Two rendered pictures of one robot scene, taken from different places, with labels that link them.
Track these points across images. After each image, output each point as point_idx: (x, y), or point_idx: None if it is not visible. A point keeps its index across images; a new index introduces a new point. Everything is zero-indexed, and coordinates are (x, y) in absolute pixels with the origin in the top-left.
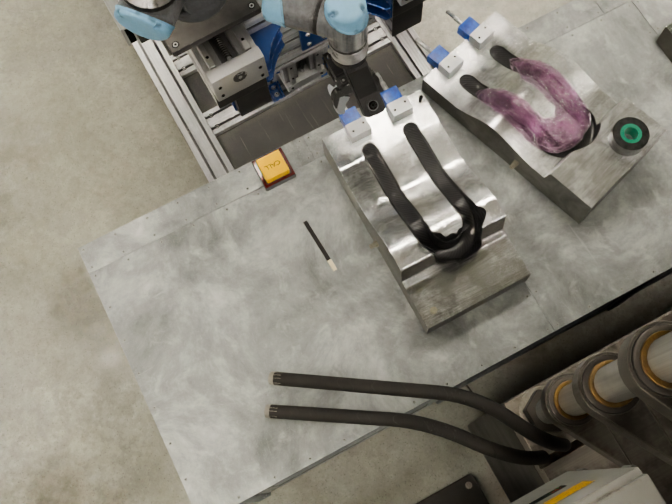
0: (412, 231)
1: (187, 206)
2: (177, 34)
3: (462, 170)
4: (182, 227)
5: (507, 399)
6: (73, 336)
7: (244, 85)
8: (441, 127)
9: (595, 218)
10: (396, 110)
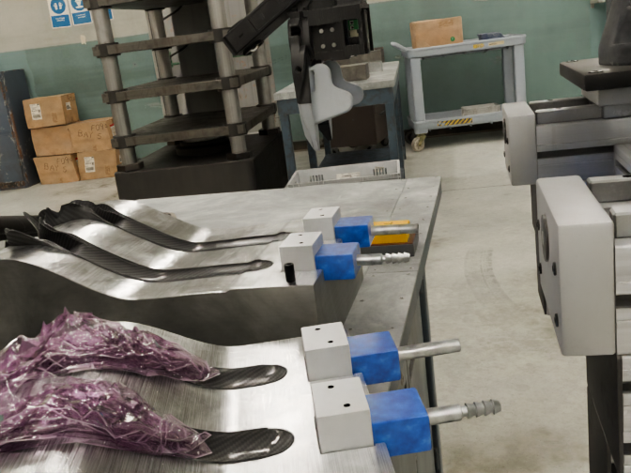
0: (113, 212)
1: (415, 210)
2: (589, 60)
3: (113, 288)
4: (393, 206)
5: None
6: (501, 434)
7: (507, 164)
8: (211, 291)
9: None
10: (297, 236)
